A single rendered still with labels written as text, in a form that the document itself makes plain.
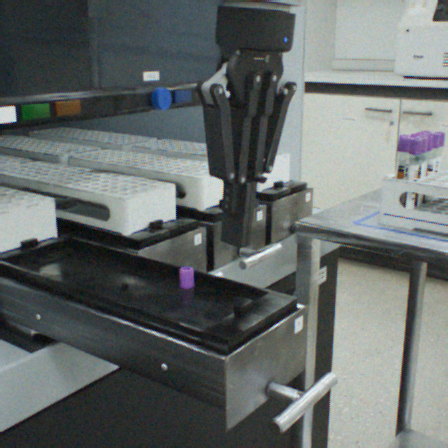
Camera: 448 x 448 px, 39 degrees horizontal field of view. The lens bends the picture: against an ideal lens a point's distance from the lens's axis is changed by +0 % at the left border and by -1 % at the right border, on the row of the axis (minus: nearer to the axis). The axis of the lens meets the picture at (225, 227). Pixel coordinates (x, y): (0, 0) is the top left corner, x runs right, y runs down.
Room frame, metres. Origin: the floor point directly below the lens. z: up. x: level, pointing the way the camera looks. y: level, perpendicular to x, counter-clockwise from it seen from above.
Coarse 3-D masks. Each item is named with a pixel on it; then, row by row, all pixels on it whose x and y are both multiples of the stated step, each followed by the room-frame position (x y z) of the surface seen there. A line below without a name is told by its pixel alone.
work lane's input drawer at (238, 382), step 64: (0, 256) 0.68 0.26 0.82; (64, 256) 0.72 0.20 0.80; (128, 256) 0.69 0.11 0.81; (64, 320) 0.58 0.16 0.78; (128, 320) 0.53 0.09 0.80; (192, 320) 0.54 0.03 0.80; (256, 320) 0.51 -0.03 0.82; (192, 384) 0.48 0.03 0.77; (256, 384) 0.49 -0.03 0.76; (320, 384) 0.51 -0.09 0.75
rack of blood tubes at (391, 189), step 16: (384, 176) 0.82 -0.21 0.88; (432, 176) 0.82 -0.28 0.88; (384, 192) 0.80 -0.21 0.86; (400, 192) 0.79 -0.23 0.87; (416, 192) 0.78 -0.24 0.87; (432, 192) 0.76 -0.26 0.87; (384, 208) 0.80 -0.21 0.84; (400, 208) 0.79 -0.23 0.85; (416, 208) 0.79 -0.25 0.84; (432, 208) 0.79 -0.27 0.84; (384, 224) 0.80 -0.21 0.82; (400, 224) 0.79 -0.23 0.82; (416, 224) 0.77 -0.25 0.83; (432, 224) 0.76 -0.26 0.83
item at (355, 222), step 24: (312, 216) 0.84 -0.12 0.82; (336, 216) 0.84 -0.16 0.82; (360, 216) 0.84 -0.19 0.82; (312, 240) 0.80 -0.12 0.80; (336, 240) 0.78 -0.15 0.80; (360, 240) 0.76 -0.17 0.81; (384, 240) 0.74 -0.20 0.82; (408, 240) 0.73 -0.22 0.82; (432, 240) 0.73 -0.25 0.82; (312, 264) 0.81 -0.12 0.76; (312, 288) 0.81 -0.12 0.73; (408, 288) 1.15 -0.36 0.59; (312, 312) 0.81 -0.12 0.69; (408, 312) 1.14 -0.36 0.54; (312, 336) 0.81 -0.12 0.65; (408, 336) 1.14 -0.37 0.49; (312, 360) 0.81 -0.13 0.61; (408, 360) 1.14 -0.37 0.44; (408, 384) 1.13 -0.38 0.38; (408, 408) 1.13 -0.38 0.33; (408, 432) 1.12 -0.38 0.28
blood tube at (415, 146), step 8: (416, 144) 0.78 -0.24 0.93; (408, 152) 0.79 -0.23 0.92; (416, 152) 0.78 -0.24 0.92; (416, 160) 0.78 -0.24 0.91; (408, 168) 0.79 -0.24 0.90; (416, 168) 0.79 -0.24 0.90; (408, 176) 0.79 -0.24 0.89; (416, 176) 0.79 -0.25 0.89; (408, 192) 0.79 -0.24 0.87; (408, 200) 0.79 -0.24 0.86; (408, 208) 0.79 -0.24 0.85
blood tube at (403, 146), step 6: (402, 138) 0.80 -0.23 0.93; (408, 138) 0.80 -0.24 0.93; (402, 144) 0.80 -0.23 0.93; (408, 144) 0.80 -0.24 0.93; (402, 150) 0.80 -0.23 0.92; (402, 156) 0.80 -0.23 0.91; (402, 162) 0.80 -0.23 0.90; (396, 168) 0.81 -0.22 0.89; (402, 168) 0.80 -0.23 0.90; (396, 174) 0.80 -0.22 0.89; (402, 174) 0.80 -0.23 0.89
